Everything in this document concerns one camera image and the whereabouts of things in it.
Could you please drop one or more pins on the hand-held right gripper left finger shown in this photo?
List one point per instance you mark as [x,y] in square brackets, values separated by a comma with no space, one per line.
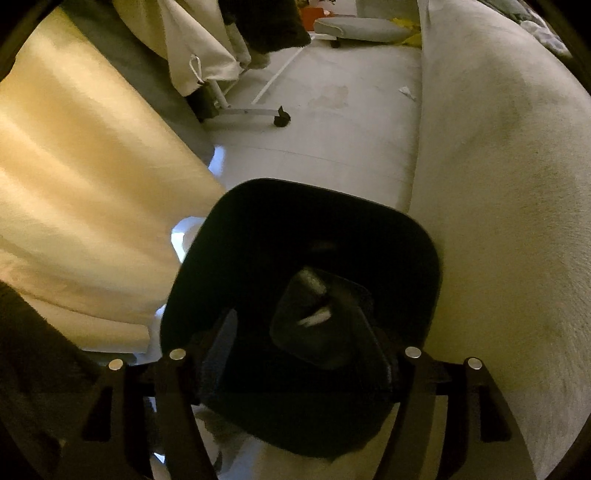
[222,360]

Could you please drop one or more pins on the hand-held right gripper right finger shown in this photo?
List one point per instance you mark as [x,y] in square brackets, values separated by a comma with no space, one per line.
[385,364]

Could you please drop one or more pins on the black trash bin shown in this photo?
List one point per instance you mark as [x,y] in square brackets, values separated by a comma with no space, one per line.
[277,230]

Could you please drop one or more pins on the dark plastic packet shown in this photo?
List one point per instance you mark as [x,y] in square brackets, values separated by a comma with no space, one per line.
[323,332]

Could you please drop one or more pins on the dark cloth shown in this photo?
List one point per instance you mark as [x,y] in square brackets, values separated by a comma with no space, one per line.
[37,360]

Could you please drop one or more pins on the bed with white sheet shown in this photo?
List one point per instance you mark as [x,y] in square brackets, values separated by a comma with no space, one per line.
[508,184]

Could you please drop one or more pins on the yellow curtain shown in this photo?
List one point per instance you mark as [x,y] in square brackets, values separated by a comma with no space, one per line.
[92,184]

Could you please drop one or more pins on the white clothes rack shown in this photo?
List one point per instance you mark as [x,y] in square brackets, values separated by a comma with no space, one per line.
[249,111]

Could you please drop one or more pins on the white paper scrap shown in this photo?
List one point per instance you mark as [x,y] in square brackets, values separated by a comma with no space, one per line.
[407,93]

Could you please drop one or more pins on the cream hanging garment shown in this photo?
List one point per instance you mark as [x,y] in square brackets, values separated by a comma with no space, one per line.
[194,37]

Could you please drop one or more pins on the grey cushioned stool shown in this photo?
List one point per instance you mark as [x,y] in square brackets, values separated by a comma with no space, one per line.
[360,28]

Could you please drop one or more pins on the black fuzzy garment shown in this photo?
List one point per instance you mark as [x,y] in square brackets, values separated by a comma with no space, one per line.
[268,23]

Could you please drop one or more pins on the orange box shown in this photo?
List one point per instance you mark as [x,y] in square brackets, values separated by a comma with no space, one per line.
[314,14]

